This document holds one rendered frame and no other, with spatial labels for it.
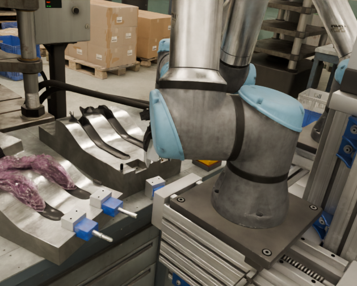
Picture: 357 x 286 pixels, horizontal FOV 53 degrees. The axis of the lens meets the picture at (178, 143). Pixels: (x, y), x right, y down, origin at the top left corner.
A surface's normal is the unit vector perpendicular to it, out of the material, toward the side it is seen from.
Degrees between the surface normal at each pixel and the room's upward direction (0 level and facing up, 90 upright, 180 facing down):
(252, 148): 99
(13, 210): 29
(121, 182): 90
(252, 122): 55
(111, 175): 90
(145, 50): 90
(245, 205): 72
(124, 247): 90
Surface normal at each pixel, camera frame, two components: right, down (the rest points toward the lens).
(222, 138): 0.14, 0.37
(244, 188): -0.43, 0.05
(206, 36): 0.36, 0.12
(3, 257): 0.11, -0.89
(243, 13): -0.35, 0.58
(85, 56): -0.56, 0.32
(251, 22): 0.16, 0.67
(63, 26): 0.73, 0.36
